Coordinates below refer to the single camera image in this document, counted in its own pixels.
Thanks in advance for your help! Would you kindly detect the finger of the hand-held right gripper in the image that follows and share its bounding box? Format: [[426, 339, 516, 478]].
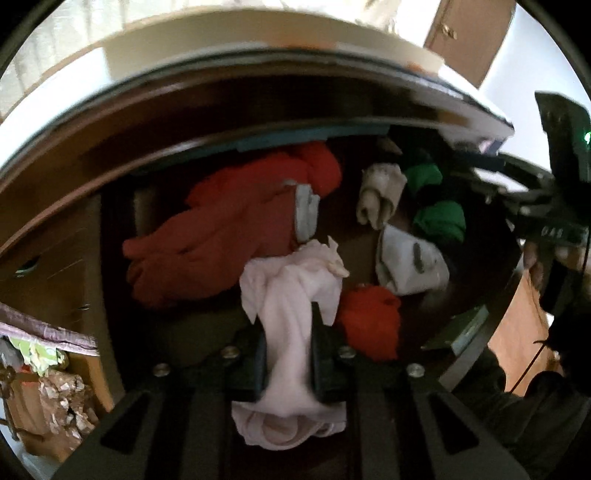
[[478, 182, 557, 220], [452, 145, 555, 188]]

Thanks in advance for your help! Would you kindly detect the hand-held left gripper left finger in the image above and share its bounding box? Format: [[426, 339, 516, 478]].
[[51, 320, 269, 480]]

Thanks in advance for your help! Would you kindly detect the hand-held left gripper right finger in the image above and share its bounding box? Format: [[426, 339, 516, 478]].
[[310, 301, 530, 480]]

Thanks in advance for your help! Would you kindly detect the small red underwear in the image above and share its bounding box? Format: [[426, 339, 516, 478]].
[[336, 284, 403, 363]]

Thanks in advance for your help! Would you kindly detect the green and black underwear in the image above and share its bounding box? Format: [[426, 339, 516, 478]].
[[399, 148, 467, 245]]

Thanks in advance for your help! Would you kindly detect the cream underwear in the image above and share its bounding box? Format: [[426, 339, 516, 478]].
[[355, 162, 408, 230]]

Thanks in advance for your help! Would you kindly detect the white underwear dark print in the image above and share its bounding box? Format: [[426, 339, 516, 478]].
[[375, 224, 451, 296]]

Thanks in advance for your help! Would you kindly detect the maroon underwear grey waistband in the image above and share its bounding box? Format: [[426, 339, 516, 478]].
[[122, 142, 343, 309]]

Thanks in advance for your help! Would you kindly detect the person's right forearm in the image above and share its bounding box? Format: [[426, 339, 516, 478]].
[[455, 314, 591, 480]]

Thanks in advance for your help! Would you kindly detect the person's right hand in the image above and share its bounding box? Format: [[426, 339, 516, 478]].
[[523, 240, 585, 289]]

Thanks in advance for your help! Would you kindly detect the brown wooden door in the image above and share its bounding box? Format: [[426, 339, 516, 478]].
[[424, 0, 515, 88]]

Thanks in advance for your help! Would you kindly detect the green flat box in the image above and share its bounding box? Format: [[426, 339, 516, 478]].
[[422, 305, 490, 356]]

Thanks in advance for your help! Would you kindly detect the dark wooden desk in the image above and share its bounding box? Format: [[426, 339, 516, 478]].
[[0, 44, 527, 416]]

